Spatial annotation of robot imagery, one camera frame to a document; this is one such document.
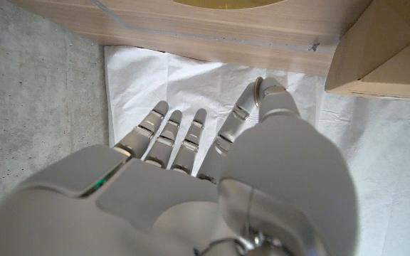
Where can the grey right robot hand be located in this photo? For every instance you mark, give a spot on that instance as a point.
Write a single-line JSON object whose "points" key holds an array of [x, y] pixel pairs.
{"points": [[155, 199]]}

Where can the white curtain backdrop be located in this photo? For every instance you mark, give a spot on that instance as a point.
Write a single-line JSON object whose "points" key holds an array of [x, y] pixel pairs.
{"points": [[386, 160]]}

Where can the cardboard packing box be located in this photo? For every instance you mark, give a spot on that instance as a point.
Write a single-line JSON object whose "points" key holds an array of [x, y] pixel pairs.
{"points": [[379, 53]]}

